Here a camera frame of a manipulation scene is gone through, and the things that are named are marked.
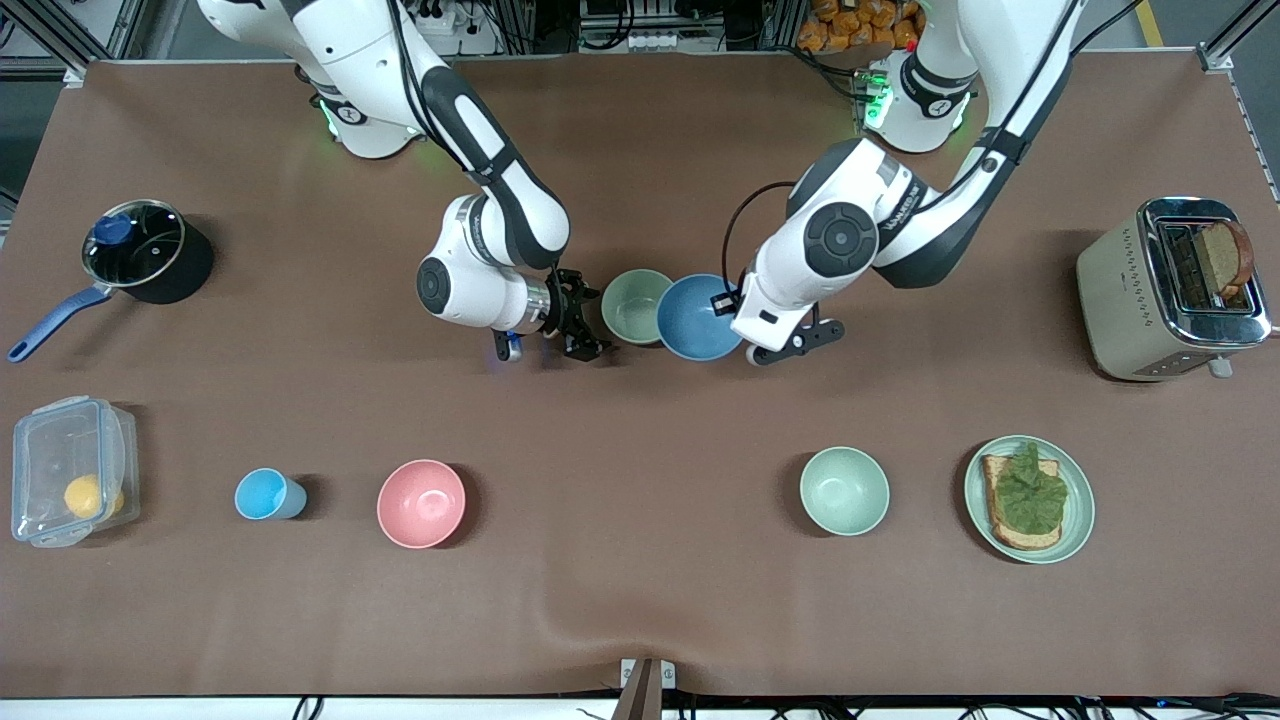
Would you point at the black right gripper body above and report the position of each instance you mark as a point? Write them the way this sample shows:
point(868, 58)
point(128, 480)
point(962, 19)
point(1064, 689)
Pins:
point(567, 312)

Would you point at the blue bowl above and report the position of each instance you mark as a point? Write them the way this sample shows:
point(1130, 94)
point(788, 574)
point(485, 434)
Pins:
point(695, 320)

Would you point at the green bowl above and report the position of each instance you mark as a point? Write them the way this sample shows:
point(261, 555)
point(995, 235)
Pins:
point(630, 305)
point(845, 490)

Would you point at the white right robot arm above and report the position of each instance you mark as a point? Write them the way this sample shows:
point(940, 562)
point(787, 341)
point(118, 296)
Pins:
point(470, 290)

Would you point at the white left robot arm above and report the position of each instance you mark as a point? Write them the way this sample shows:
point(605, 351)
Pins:
point(840, 240)

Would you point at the pink bowl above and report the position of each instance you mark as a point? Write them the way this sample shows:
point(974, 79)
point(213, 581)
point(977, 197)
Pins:
point(421, 504)

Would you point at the small white power strip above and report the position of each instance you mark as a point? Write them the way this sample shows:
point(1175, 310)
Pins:
point(660, 42)

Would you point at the brown table mat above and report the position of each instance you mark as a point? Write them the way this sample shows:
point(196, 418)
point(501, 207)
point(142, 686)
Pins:
point(640, 600)

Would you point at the white power strip with plugs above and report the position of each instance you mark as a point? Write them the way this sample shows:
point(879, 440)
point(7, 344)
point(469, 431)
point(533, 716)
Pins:
point(470, 40)

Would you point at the orange snack bag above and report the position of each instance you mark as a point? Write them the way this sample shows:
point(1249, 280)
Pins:
point(850, 25)

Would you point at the green lettuce leaf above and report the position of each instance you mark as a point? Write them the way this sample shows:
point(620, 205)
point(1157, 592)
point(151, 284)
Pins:
point(1030, 495)

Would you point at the blue cup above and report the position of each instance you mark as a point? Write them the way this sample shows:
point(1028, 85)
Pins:
point(262, 494)

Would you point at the beige chrome toaster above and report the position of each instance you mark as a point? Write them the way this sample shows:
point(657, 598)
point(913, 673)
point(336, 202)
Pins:
point(1115, 300)

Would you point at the bread slice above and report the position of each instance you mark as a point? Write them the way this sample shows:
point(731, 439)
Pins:
point(1025, 541)

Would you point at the green plate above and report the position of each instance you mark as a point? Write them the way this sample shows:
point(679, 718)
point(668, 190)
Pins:
point(1078, 520)

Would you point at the glass lid with blue knob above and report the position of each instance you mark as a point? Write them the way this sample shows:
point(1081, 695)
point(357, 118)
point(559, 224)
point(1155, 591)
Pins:
point(150, 240)

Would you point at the brown toast slice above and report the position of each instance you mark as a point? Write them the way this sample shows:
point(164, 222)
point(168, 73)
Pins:
point(1222, 255)

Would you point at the yellow round fruit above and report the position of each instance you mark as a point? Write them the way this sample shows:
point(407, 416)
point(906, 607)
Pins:
point(85, 496)

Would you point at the clear plastic lidded container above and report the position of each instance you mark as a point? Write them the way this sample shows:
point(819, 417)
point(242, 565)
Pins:
point(50, 450)

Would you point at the metal bracket with post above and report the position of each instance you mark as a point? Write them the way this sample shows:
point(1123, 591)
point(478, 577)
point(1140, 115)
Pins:
point(645, 690)

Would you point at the aluminium frame profile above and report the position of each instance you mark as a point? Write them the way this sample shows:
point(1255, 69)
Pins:
point(125, 25)
point(1222, 50)

